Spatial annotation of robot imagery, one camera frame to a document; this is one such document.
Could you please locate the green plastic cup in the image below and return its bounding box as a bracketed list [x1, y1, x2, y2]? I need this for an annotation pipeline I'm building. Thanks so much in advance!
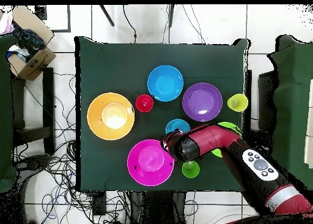
[181, 160, 201, 179]

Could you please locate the dark blue clothing bundle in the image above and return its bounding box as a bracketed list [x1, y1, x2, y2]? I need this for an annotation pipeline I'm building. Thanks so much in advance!
[12, 23, 46, 56]

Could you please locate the cardboard box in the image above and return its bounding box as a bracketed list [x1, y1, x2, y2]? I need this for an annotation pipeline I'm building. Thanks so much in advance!
[7, 5, 57, 81]

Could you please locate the small blue plastic bowl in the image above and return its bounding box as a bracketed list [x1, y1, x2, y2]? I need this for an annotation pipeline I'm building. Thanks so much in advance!
[165, 118, 191, 135]

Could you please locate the thin black floor cable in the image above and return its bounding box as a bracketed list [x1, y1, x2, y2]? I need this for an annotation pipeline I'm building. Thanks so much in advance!
[122, 4, 138, 43]
[182, 4, 206, 44]

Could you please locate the black metal frame stand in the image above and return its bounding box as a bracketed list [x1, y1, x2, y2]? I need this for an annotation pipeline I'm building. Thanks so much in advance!
[10, 67, 56, 156]

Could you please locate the large blue plastic bowl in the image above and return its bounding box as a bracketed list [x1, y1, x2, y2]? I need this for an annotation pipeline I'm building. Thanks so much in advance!
[147, 65, 185, 103]

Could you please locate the red plastic cup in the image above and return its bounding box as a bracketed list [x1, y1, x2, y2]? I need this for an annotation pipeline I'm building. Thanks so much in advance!
[135, 94, 154, 113]

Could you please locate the yellow plastic cup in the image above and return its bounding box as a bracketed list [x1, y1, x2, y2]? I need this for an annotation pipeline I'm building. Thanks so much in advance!
[226, 93, 249, 113]

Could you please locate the black wheeled base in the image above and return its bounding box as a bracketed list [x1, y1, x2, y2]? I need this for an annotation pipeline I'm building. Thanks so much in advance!
[14, 154, 52, 224]

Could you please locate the black tripod leg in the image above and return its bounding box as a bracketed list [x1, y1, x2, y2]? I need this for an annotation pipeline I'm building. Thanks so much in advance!
[98, 4, 115, 27]
[168, 4, 175, 28]

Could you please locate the black power brick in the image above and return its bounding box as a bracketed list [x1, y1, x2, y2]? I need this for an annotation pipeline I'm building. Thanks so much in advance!
[92, 192, 107, 216]

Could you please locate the green plastic bowl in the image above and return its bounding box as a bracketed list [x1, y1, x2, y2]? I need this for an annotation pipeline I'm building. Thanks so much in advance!
[211, 121, 243, 159]

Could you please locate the dark green tablecloth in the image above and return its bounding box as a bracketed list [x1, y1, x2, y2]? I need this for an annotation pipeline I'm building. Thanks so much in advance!
[74, 35, 250, 192]

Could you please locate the purple plastic bowl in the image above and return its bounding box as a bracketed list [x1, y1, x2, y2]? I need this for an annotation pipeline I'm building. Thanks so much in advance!
[182, 82, 223, 122]

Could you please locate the pink plastic bowl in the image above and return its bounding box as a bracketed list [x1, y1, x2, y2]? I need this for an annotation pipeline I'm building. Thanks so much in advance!
[127, 139, 175, 187]

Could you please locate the dark green cloth cover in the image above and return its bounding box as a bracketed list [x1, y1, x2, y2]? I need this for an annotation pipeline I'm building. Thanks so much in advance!
[267, 34, 313, 190]
[0, 34, 18, 193]

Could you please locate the large orange plastic bowl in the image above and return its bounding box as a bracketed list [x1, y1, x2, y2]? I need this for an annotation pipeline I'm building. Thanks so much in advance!
[86, 92, 136, 141]

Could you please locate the pale pink cloth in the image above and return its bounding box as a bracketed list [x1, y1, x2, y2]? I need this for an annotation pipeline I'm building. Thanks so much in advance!
[0, 12, 15, 35]

